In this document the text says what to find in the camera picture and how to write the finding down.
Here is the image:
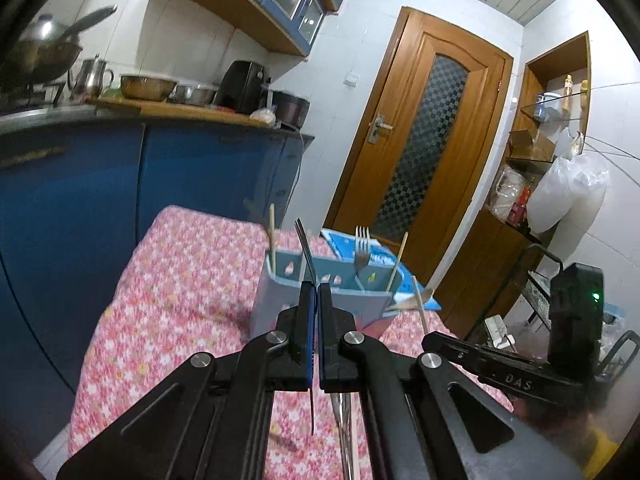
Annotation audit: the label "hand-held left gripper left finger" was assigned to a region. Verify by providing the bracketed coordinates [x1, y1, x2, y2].
[55, 282, 318, 480]

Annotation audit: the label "white plastic bag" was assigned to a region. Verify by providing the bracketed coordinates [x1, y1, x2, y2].
[527, 152, 612, 234]

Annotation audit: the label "large steel basin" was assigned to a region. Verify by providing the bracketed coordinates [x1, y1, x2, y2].
[119, 74, 179, 101]

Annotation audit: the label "black wire rack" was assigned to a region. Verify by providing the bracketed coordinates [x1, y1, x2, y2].
[519, 244, 567, 333]

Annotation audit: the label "wooden door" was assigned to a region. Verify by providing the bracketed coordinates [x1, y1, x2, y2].
[324, 6, 515, 287]

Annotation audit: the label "wooden chopstick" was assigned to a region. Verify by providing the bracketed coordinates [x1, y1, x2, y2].
[410, 275, 430, 335]
[385, 232, 410, 294]
[268, 203, 279, 274]

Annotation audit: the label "blue plastic utensil holder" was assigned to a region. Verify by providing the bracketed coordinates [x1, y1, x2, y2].
[249, 251, 417, 342]

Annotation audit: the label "metal spoon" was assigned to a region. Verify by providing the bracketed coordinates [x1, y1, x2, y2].
[331, 392, 357, 480]

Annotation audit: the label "metal door handle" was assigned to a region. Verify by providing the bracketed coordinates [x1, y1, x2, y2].
[367, 113, 395, 145]

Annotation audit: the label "blue kitchen cabinets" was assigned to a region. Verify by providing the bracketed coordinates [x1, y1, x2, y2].
[0, 110, 316, 461]

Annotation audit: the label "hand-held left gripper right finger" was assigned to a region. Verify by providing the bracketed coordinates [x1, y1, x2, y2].
[318, 283, 586, 480]

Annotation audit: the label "metal fork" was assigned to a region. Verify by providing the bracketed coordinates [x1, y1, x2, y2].
[353, 226, 372, 277]
[293, 218, 318, 437]

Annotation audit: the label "steel wok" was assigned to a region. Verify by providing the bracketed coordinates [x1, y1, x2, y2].
[0, 4, 119, 93]

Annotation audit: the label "cardboard box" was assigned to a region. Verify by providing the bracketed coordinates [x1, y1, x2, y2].
[507, 129, 557, 162]

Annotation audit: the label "steel kettle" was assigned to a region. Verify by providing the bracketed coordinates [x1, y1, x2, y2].
[67, 54, 115, 101]

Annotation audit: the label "white power strip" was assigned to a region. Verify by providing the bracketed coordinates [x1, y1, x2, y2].
[482, 314, 517, 352]

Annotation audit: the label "red and white bag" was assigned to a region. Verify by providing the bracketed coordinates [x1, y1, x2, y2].
[487, 164, 532, 223]

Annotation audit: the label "dark rice cooker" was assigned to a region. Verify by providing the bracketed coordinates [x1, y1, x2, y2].
[270, 90, 311, 129]

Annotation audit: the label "person's right forearm yellow sleeve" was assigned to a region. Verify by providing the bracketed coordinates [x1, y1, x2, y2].
[582, 427, 623, 480]

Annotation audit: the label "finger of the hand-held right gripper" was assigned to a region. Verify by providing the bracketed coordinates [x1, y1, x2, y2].
[421, 330, 502, 377]

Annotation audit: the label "wooden spoon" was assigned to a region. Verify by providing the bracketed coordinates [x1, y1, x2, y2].
[387, 287, 437, 314]

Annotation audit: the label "black air fryer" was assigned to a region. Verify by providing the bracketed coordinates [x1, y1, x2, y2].
[213, 60, 272, 115]

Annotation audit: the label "blue book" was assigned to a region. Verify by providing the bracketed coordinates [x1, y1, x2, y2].
[320, 228, 444, 312]

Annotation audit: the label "white jar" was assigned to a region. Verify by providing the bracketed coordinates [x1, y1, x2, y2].
[533, 92, 562, 122]

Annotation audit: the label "wooden side cabinet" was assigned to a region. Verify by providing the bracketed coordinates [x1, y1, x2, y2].
[434, 207, 547, 343]

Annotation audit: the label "pink floral tablecloth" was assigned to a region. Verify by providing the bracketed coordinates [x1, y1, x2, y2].
[67, 204, 517, 480]

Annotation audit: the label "small steel basin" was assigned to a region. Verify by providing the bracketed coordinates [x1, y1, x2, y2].
[172, 82, 219, 106]

